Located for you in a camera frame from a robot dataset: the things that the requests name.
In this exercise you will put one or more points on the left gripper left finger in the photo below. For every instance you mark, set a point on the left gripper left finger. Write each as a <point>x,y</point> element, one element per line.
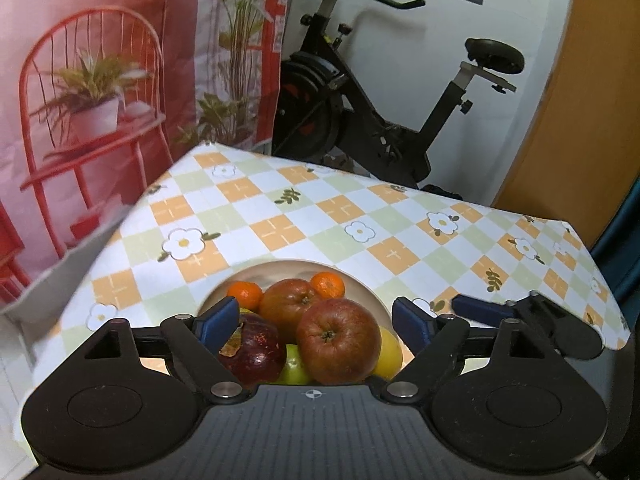
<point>194,344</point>

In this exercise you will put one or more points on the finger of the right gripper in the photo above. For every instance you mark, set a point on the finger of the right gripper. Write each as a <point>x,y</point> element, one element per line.
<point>482,311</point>

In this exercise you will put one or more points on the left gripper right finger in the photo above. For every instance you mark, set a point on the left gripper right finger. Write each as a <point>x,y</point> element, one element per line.
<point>436,345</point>

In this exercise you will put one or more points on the yellow lemon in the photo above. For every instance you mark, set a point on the yellow lemon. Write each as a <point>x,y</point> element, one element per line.
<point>390,358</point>

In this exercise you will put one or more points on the purple mangosteen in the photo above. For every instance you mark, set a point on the purple mangosteen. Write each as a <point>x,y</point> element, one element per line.
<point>254,353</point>

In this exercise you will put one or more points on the orange tangerine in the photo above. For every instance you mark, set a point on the orange tangerine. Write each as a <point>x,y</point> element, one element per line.
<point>328,285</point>
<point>247,294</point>

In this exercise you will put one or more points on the large red apple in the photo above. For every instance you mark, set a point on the large red apple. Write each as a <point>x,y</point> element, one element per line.
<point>284,303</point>

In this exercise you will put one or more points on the brown round apple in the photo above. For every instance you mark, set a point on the brown round apple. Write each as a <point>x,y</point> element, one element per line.
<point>339,342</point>

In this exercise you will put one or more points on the beige round plate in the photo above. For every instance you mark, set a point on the beige round plate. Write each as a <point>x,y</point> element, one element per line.
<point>267,273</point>

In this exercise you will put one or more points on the checkered floral tablecloth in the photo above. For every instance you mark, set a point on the checkered floral tablecloth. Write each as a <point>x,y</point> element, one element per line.
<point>218,211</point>

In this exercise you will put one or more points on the teal curtain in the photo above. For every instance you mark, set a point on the teal curtain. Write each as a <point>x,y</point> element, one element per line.
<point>616,252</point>

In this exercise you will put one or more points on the wooden door panel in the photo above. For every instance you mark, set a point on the wooden door panel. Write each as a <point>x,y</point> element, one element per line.
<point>581,156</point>

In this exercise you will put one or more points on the black exercise bike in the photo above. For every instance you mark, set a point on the black exercise bike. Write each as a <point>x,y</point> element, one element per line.
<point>327,115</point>

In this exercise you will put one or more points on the red printed backdrop cloth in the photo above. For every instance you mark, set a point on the red printed backdrop cloth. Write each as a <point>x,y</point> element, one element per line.
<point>100,97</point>

